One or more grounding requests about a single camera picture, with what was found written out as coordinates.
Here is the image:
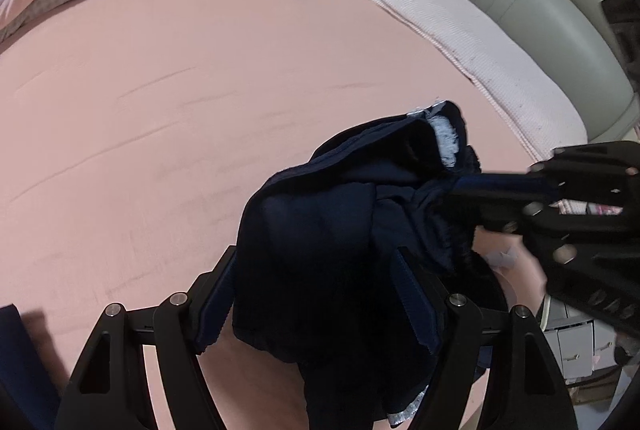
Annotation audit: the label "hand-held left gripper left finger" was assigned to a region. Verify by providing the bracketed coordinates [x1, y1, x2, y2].
[52, 244, 237, 430]

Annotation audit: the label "bed with pink sheet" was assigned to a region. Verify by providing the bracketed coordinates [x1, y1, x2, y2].
[0, 0, 591, 430]

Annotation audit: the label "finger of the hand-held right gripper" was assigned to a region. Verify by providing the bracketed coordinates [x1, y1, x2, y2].
[444, 193, 640, 337]
[451, 140, 640, 212]

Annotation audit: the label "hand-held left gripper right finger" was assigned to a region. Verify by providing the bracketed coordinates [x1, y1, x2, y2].
[391, 245, 583, 430]

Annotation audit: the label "grey drawer unit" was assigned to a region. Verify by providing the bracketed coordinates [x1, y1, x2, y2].
[542, 297, 626, 381]

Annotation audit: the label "navy pants with silver stripes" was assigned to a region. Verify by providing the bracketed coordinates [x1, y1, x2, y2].
[232, 99, 511, 430]

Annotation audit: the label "dark blue cloth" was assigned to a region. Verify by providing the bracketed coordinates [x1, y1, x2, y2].
[0, 304, 63, 430]

